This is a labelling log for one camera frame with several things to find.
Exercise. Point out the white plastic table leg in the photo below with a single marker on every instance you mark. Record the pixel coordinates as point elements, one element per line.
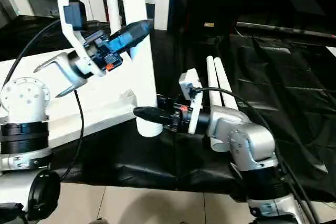
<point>211,77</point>
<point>112,3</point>
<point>142,66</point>
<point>224,85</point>

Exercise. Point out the white plastic table top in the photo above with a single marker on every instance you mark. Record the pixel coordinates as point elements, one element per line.
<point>100,98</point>

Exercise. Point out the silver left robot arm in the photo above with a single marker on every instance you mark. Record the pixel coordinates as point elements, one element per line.
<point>26,114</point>

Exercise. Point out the small yellow label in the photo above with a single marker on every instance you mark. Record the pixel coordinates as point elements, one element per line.
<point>209,24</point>

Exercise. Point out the black table mat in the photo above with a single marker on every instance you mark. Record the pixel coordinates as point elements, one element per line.
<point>294,108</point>

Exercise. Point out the silver metal rod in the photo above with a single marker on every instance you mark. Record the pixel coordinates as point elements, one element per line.
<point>286,30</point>

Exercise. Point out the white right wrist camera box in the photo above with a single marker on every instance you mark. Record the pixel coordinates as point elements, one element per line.
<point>190,98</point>

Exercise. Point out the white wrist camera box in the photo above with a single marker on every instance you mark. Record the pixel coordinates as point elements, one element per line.
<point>73,30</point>
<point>190,98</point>

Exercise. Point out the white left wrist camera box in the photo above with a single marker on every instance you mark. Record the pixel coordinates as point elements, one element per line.
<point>73,30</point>

